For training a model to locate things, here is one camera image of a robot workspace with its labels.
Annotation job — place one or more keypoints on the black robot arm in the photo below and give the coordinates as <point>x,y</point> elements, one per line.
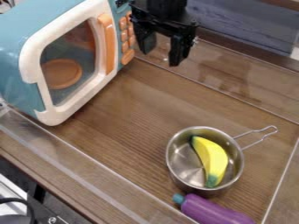
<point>166,17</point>

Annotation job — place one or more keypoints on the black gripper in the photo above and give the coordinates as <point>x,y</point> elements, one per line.
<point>166,17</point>

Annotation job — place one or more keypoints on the blue grey sofa background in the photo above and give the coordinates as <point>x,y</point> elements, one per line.
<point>250,21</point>

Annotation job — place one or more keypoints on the yellow toy banana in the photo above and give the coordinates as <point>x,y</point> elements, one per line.
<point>214,159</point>

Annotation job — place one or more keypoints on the purple toy eggplant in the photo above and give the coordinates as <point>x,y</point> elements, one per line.
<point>209,213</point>

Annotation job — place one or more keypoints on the blue toy microwave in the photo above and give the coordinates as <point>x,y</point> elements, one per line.
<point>42,30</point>

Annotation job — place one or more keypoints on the silver pot with wire handle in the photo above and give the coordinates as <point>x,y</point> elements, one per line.
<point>185,164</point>

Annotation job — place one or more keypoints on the orange microwave turntable plate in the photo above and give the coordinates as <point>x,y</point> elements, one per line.
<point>62,73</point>

